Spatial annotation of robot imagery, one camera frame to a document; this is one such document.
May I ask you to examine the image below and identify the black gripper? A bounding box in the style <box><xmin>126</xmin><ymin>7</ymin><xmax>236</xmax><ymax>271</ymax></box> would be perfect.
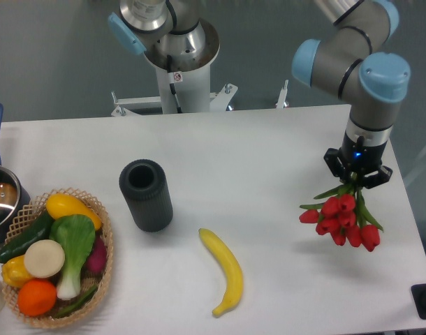
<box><xmin>323</xmin><ymin>134</ymin><xmax>392</xmax><ymax>189</ymax></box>

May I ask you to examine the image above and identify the red tulip bouquet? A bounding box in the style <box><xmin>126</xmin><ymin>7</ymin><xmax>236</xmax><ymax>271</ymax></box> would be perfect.
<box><xmin>299</xmin><ymin>172</ymin><xmax>383</xmax><ymax>252</ymax></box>

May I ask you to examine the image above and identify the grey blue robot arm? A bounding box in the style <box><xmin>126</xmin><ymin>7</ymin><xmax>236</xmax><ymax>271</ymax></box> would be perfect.
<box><xmin>108</xmin><ymin>1</ymin><xmax>411</xmax><ymax>188</ymax></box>

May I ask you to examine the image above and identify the black device at edge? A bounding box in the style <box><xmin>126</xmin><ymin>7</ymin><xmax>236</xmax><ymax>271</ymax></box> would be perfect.
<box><xmin>411</xmin><ymin>284</ymin><xmax>426</xmax><ymax>320</ymax></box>

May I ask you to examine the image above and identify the yellow banana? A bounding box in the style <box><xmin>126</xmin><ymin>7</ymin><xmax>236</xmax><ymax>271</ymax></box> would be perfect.
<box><xmin>198</xmin><ymin>228</ymin><xmax>244</xmax><ymax>318</ymax></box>

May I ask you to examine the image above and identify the dark grey ribbed vase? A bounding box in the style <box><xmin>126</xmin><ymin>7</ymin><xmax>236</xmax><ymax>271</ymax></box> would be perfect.
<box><xmin>119</xmin><ymin>159</ymin><xmax>173</xmax><ymax>232</ymax></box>

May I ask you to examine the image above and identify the purple sweet potato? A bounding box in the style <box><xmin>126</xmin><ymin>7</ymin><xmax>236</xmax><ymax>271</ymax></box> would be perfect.
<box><xmin>85</xmin><ymin>235</ymin><xmax>107</xmax><ymax>274</ymax></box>

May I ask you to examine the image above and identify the green bok choy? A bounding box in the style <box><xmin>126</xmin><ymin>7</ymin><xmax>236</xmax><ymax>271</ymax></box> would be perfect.
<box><xmin>50</xmin><ymin>214</ymin><xmax>96</xmax><ymax>300</ymax></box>

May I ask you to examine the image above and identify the yellow squash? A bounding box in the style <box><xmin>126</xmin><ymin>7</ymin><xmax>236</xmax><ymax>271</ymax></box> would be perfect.
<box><xmin>45</xmin><ymin>193</ymin><xmax>102</xmax><ymax>231</ymax></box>

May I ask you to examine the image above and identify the green chili pepper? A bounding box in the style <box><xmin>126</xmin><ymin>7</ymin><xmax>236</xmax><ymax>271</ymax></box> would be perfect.
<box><xmin>54</xmin><ymin>285</ymin><xmax>98</xmax><ymax>318</ymax></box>

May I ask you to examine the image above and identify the green cucumber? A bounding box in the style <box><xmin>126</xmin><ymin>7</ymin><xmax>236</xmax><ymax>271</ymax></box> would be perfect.
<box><xmin>0</xmin><ymin>210</ymin><xmax>54</xmax><ymax>264</ymax></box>

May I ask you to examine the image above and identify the beige round disc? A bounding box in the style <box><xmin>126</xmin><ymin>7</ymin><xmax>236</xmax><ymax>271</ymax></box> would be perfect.
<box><xmin>24</xmin><ymin>239</ymin><xmax>65</xmax><ymax>278</ymax></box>

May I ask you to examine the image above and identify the orange fruit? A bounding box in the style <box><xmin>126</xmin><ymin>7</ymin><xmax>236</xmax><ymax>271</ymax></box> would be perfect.
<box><xmin>17</xmin><ymin>279</ymin><xmax>57</xmax><ymax>317</ymax></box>

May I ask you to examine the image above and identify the yellow bell pepper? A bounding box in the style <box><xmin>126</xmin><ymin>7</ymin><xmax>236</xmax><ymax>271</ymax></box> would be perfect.
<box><xmin>1</xmin><ymin>255</ymin><xmax>34</xmax><ymax>288</ymax></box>

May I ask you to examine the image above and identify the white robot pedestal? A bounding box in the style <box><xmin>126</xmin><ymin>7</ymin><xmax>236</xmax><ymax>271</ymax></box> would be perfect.
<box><xmin>108</xmin><ymin>11</ymin><xmax>237</xmax><ymax>114</ymax></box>

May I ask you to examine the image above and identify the black pedestal cable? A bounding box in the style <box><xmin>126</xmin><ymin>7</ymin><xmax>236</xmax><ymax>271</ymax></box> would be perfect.
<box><xmin>166</xmin><ymin>54</ymin><xmax>184</xmax><ymax>114</ymax></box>

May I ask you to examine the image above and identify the blue handled saucepan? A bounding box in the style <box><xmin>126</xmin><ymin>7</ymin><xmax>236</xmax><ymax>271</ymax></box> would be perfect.
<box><xmin>0</xmin><ymin>103</ymin><xmax>31</xmax><ymax>244</ymax></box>

